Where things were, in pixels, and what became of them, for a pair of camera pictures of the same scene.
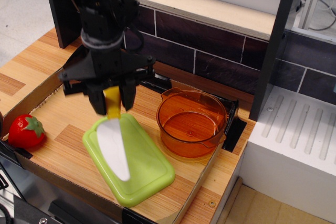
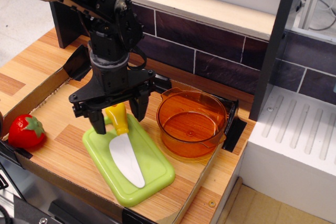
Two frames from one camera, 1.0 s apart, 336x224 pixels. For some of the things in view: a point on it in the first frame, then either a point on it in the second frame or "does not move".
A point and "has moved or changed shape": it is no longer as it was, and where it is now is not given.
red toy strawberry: x=25 y=130 does not move
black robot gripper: x=107 y=65 to x=112 y=83
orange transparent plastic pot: x=191 y=124 does not move
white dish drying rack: x=292 y=150 does not move
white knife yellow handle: x=109 y=132 has moved or changed shape
